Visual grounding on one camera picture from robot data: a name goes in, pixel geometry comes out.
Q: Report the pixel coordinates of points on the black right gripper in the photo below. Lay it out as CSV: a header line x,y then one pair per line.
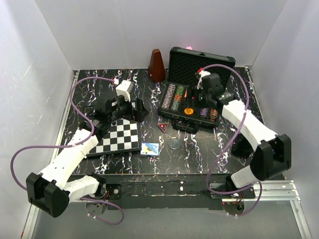
x,y
195,92

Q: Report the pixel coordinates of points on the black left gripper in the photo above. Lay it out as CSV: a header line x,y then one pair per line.
x,y
138,114

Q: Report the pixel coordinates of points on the purple black chip stack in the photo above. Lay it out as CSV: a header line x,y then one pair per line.
x,y
203,113

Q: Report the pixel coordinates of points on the brown black chip stack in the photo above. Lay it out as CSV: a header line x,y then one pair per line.
x,y
213,115

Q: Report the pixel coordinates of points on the blue playing card box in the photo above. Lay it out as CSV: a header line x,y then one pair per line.
x,y
150,149

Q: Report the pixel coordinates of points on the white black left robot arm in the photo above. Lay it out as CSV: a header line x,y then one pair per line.
x,y
108,127

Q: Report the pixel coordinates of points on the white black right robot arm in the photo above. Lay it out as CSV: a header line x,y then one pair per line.
x,y
272,153

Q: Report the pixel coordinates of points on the orange big blind button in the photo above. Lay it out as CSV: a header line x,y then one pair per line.
x,y
189,111

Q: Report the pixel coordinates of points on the green yellow chip stack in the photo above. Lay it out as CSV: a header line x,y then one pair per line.
x,y
179,93

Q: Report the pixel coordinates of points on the black red all-in triangle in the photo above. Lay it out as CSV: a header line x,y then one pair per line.
x,y
163,126

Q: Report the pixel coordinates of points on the black poker chip case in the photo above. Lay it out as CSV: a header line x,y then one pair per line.
x,y
182,69

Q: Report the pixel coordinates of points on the pink grey chip stack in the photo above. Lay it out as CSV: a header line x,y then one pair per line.
x,y
168,96

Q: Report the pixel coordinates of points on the black white chessboard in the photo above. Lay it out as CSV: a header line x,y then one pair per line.
x,y
123,136

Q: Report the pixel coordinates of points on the brown wooden metronome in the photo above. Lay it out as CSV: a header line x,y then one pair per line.
x,y
156,68

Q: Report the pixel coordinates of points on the clear round dealer button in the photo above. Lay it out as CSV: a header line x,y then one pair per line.
x,y
174,143

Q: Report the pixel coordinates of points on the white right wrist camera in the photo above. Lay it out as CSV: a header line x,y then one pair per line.
x,y
201,74

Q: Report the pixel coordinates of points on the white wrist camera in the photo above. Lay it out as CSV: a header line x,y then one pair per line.
x,y
125,89
201,74

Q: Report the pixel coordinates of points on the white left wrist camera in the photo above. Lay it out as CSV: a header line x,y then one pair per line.
x,y
125,89

